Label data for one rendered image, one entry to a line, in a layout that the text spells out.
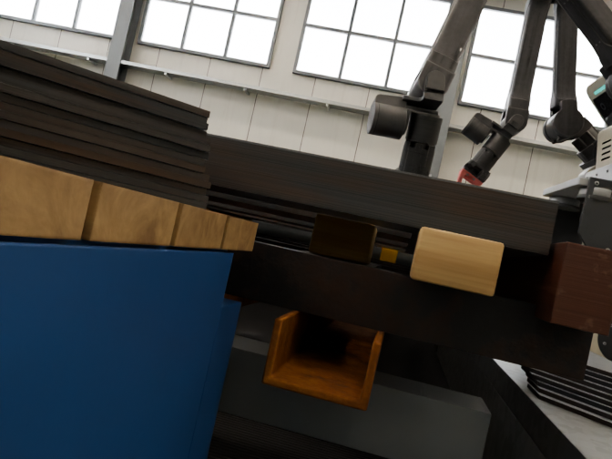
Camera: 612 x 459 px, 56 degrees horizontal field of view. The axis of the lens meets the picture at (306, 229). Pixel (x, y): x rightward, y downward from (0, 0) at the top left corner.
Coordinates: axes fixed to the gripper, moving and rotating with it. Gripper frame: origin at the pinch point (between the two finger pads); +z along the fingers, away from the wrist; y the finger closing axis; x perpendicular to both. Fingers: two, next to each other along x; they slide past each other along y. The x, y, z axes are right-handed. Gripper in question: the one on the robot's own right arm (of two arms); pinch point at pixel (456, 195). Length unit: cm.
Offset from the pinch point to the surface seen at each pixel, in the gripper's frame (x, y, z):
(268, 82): -347, -872, -106
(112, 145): -23, 131, 31
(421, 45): -166, -865, -322
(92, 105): -25, 132, 30
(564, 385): 15, 98, 26
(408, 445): 4, 109, 38
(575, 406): 16, 101, 27
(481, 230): -3, 114, 21
